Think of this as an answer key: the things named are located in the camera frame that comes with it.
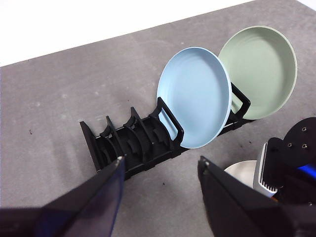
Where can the light blue plate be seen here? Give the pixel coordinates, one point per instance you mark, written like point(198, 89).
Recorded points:
point(195, 96)

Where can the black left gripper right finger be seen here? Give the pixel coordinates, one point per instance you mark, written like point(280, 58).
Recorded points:
point(234, 207)

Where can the black plate rack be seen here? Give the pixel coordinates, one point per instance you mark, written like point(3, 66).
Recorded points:
point(138, 153)

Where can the pale grey camera box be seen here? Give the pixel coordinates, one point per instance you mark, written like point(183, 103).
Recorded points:
point(263, 172)

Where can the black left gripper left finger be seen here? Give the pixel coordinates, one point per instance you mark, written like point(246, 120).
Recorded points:
point(81, 212)

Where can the cream yellow plate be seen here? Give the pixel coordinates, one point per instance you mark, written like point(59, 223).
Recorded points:
point(242, 170)

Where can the pale green plate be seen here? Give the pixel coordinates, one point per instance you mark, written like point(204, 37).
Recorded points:
point(261, 71)

